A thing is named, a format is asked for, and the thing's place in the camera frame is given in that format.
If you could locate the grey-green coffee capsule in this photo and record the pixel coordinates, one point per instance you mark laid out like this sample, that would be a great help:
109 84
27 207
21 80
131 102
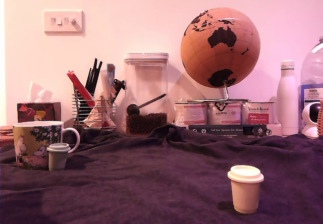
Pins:
57 158

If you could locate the cream coffee capsule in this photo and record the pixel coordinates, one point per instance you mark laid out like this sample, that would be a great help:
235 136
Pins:
246 193

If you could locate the coffee beans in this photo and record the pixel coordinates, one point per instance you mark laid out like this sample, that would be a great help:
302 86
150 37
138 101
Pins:
146 123

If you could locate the black coffee scoop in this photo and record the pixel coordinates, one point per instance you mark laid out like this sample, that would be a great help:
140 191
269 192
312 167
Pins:
133 109

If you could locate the clear jar with white lid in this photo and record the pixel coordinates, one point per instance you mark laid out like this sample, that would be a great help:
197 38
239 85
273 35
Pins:
146 82

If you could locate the tin with pink label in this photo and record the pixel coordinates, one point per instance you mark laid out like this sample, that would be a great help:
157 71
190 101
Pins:
190 113

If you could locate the white paper sachet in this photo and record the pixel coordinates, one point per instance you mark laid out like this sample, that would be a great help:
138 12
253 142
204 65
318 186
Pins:
105 82

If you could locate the blue-topped packet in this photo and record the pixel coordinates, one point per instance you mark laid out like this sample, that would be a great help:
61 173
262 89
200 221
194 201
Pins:
111 70

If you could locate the dark green book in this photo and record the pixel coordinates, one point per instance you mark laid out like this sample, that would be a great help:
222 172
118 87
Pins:
217 130

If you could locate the metal globe stand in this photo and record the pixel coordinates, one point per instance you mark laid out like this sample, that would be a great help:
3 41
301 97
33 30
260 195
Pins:
226 92

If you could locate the crumpled white paper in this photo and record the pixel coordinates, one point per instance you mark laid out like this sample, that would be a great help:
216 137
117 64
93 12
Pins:
97 115

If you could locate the black drinking straw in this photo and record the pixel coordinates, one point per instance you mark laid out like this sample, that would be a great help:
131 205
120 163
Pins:
88 76
95 67
99 70

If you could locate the dark blue cloth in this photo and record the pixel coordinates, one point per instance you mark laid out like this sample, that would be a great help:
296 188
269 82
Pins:
151 178

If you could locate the cork globe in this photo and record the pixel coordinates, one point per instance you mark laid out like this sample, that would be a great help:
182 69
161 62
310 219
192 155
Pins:
219 52

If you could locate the red paper packet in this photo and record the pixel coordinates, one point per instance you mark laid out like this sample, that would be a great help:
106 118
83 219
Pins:
80 89

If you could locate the small white box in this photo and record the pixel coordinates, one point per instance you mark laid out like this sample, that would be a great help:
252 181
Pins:
274 129

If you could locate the floral tissue box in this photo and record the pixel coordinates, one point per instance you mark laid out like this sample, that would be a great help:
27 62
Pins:
38 111

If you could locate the white tissue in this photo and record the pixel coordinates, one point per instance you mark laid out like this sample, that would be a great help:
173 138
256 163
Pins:
38 94

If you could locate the white insulated bottle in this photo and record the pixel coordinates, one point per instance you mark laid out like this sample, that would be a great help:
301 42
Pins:
287 95

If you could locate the cartoon print ceramic mug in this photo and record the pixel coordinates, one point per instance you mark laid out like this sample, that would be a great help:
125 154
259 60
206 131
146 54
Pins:
32 138

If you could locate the large clear water bottle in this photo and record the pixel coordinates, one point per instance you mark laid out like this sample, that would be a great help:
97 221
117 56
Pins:
313 70

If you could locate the stack of cork coasters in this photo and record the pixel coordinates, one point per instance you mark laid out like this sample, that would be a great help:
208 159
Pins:
6 133

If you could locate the wicker basket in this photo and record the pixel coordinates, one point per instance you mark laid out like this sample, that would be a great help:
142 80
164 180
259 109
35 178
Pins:
320 118

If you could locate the white wall light switch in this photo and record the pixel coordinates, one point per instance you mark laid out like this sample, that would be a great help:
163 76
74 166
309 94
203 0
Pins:
63 22

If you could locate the small white round camera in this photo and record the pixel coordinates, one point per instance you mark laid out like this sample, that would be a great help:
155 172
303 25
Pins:
305 115

